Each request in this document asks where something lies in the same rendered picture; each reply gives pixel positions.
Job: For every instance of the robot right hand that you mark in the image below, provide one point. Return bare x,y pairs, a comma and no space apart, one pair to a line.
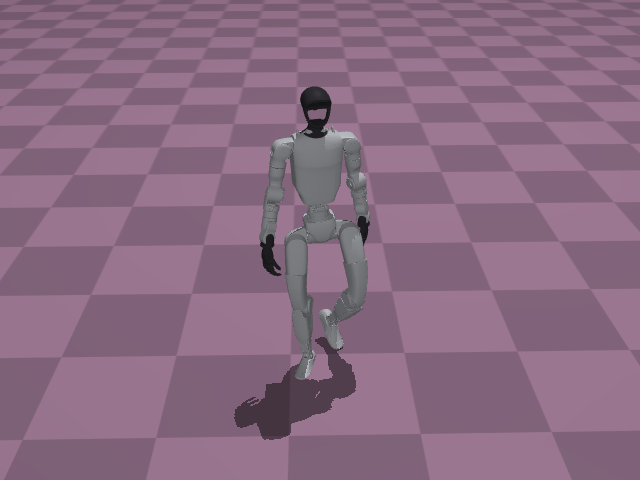
267,256

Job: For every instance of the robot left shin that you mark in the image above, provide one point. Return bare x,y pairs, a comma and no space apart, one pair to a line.
341,313

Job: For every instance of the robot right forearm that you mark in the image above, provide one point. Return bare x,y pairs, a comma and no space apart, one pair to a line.
269,219

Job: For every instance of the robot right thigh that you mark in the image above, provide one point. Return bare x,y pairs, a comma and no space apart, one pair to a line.
296,260

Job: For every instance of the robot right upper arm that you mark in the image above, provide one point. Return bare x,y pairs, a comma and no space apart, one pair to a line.
281,150

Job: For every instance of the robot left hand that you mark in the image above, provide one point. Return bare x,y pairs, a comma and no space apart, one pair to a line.
363,227

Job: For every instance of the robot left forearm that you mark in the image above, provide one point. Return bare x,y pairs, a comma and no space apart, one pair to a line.
360,203

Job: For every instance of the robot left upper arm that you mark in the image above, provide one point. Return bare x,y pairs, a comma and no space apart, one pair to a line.
356,179

